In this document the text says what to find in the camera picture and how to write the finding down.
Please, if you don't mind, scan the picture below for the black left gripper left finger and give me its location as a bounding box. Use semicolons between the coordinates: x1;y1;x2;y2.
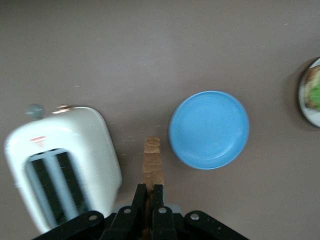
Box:
32;183;148;240

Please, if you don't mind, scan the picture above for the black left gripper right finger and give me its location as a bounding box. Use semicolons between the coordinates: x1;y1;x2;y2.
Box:
151;184;251;240

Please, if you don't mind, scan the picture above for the brown bread slice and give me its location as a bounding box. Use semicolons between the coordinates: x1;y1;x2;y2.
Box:
141;136;166;240
303;65;320;110

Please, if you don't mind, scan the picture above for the green lettuce leaf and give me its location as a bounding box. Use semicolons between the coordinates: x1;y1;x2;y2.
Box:
308;76;320;111

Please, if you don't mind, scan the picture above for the blue plate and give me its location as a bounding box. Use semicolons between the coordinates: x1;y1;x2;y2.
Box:
168;90;250;171

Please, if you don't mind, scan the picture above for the beige plate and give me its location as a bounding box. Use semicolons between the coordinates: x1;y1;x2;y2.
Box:
297;56;320;128

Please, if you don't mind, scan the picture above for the white toaster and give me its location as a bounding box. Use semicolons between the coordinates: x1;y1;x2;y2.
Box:
3;103;123;234

